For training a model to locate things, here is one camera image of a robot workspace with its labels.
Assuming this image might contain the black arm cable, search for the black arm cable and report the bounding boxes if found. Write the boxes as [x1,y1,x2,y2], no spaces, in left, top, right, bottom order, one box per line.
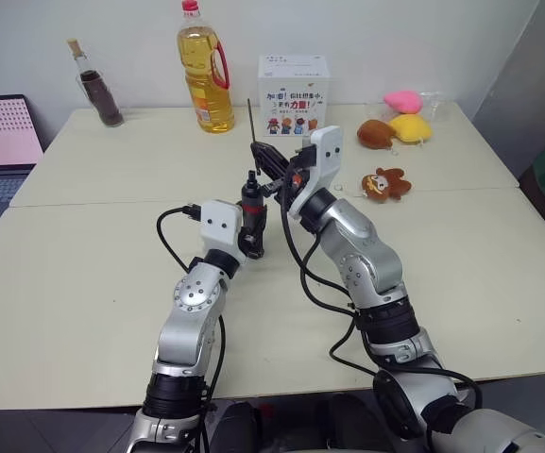
[155,202,229,453]
[278,195,484,427]

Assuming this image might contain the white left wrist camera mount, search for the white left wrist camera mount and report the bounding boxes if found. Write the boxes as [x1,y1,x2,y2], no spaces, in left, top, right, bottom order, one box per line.
[198,199,246,265]

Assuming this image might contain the yellow cooking oil bottle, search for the yellow cooking oil bottle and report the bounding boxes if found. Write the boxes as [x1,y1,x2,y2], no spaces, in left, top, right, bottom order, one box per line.
[175,0,237,135]

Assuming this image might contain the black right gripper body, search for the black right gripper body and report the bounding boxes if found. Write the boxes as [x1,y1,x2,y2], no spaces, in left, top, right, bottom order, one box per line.
[260,144,319,205]

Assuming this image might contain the yellow plush toy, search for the yellow plush toy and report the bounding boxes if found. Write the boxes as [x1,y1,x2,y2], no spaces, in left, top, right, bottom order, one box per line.
[386,113,434,144]

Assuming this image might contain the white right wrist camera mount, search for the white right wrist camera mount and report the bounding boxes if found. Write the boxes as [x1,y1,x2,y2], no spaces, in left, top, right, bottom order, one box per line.
[286,125,345,221]

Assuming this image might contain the brown monkey plush toy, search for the brown monkey plush toy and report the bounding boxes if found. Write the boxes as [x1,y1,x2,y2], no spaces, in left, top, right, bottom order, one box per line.
[360,166,413,202]

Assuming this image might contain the clear plastic cup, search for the clear plastic cup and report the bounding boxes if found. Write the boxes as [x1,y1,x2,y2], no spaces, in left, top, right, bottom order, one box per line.
[417,90,451,122]

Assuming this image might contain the thin dark metal bit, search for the thin dark metal bit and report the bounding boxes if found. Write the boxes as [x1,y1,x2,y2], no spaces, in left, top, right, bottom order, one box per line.
[247,97,260,174]

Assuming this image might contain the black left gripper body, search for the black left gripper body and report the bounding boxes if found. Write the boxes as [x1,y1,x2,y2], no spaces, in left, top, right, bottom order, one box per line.
[235,225,256,260]

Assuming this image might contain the corked glass bottle dark contents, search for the corked glass bottle dark contents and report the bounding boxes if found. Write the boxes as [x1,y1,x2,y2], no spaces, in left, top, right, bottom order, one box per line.
[66,38,127,128]

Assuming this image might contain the black red electric screwdriver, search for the black red electric screwdriver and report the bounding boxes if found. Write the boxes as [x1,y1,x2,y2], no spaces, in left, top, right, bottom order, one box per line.
[239,170,268,259]

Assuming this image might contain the pink plush toy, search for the pink plush toy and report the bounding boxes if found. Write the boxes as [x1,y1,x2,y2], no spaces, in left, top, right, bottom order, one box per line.
[383,89,426,116]

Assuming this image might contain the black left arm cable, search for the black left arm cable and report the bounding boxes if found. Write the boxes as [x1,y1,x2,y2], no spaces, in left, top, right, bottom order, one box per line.
[155,202,229,453]

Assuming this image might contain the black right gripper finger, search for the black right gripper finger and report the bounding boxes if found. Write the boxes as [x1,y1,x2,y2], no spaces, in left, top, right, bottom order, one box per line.
[253,151,295,181]
[250,141,298,167]

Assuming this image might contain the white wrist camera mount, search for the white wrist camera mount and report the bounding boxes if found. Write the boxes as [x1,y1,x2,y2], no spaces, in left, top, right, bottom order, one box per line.
[198,199,246,265]
[286,125,345,221]

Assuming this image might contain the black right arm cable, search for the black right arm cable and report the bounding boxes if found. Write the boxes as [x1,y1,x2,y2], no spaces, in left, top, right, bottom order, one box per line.
[278,195,484,427]

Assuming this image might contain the white printed cardboard box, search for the white printed cardboard box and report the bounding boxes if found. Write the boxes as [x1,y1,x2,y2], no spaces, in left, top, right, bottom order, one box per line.
[257,53,334,140]

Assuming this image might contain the brown drumstick plush toy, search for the brown drumstick plush toy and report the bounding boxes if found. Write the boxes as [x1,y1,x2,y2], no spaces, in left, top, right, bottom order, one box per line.
[356,118,397,151]

